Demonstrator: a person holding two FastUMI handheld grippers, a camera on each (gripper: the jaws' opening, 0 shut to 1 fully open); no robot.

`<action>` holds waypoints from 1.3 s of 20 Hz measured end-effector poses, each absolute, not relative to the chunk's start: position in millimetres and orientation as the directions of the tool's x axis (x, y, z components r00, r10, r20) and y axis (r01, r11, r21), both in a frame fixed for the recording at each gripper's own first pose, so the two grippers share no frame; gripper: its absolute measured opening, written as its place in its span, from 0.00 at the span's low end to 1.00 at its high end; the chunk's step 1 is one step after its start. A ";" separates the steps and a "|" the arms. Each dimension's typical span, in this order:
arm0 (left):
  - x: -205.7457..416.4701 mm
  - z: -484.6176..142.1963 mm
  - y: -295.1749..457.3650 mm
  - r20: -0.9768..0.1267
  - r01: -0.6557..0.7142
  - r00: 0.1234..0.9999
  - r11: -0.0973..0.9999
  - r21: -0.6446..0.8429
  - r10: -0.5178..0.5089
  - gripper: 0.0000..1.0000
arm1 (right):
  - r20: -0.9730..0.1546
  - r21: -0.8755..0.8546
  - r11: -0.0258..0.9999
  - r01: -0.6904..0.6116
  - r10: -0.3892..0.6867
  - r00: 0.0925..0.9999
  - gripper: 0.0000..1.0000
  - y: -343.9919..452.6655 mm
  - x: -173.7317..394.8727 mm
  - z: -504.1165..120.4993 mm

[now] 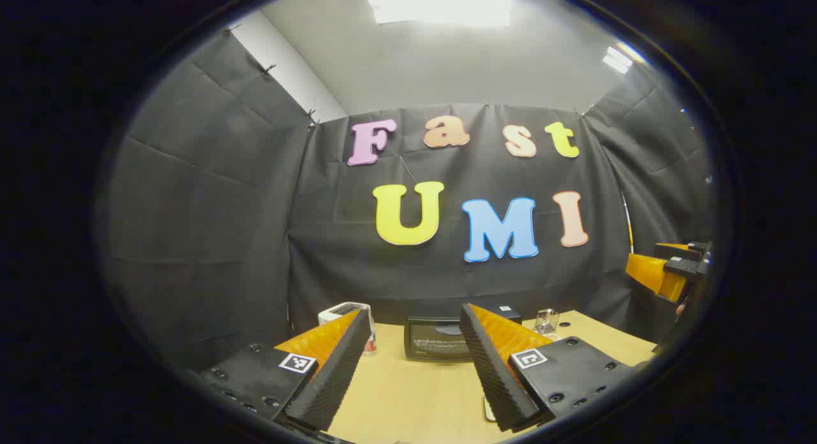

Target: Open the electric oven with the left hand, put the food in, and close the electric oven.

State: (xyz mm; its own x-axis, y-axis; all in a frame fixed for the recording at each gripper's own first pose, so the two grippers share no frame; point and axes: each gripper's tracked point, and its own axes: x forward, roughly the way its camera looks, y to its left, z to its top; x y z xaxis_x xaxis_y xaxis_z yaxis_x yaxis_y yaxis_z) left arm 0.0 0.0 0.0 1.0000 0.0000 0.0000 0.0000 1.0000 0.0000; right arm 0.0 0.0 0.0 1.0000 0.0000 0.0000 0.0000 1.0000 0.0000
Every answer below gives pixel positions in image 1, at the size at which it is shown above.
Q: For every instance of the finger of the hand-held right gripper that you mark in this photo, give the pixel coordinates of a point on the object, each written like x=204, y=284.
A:
x=676, y=249
x=651, y=272

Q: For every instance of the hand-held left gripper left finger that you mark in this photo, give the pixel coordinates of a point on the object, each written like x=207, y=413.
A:
x=338, y=374

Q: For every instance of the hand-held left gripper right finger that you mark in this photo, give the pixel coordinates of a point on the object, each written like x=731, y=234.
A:
x=491, y=367

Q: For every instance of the black electric oven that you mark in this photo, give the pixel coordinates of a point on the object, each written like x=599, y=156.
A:
x=434, y=342

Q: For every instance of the clear plastic bottle red label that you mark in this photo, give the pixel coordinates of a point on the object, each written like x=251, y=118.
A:
x=370, y=345

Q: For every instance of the white toaster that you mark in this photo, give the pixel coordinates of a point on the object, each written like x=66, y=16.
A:
x=335, y=313

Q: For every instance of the clear utensil holder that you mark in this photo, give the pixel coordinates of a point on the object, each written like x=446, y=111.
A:
x=547, y=321

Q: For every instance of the black backdrop cloth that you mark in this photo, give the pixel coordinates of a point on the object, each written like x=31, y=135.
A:
x=255, y=208

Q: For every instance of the ceiling light panel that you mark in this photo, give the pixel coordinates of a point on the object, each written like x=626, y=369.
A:
x=440, y=7
x=617, y=59

